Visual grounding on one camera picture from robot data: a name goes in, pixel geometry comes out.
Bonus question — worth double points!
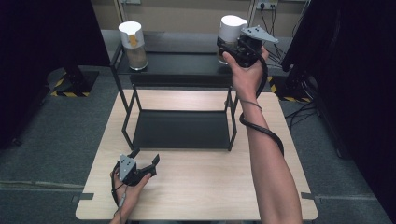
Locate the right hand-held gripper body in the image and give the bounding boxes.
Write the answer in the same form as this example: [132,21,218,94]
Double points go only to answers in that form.
[233,25,279,69]

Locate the person's right hand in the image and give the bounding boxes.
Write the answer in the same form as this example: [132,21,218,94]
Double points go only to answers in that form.
[221,46,270,102]

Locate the black stand with striped tape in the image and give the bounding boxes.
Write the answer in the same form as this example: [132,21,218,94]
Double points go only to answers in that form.
[48,63,101,98]
[266,73,313,104]

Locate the black curtain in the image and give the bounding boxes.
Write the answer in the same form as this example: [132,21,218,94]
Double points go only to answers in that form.
[0,0,110,150]
[279,0,396,223]

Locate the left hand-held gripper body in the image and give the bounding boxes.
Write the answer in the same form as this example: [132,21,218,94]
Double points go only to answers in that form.
[119,153,158,188]

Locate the spice jar with brown powder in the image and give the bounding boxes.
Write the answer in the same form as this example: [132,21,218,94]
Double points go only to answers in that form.
[217,14,249,65]

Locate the thin wrist band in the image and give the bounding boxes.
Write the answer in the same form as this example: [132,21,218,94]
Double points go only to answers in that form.
[239,98,263,112]

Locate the black power cable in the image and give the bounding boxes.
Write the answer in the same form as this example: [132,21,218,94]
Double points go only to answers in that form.
[260,4,281,64]
[270,4,285,64]

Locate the hand-held gripper cable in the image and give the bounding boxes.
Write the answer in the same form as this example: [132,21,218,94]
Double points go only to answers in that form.
[238,53,285,158]
[110,162,129,217]

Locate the spice jar with grey powder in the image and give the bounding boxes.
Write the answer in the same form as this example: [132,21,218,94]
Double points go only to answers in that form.
[118,21,149,72]

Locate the white wall socket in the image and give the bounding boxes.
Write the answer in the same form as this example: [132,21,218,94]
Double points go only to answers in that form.
[256,0,278,10]

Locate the black metal rack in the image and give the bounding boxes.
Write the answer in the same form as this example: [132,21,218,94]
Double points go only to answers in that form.
[109,30,241,153]

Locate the right hand-held gripper cable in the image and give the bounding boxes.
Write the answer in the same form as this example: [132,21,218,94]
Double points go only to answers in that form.
[238,53,285,158]

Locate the person's left hand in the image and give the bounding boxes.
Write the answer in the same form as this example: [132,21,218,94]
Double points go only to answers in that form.
[109,170,153,219]

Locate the left hand-held gripper cable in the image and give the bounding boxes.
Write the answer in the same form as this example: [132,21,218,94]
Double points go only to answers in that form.
[110,162,129,217]

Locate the black floor cable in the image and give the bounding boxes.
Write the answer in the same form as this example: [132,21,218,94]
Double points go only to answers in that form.
[284,99,319,133]

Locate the grey tape strip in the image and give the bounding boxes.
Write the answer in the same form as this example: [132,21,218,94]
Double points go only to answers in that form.
[301,191,322,205]
[72,192,94,203]

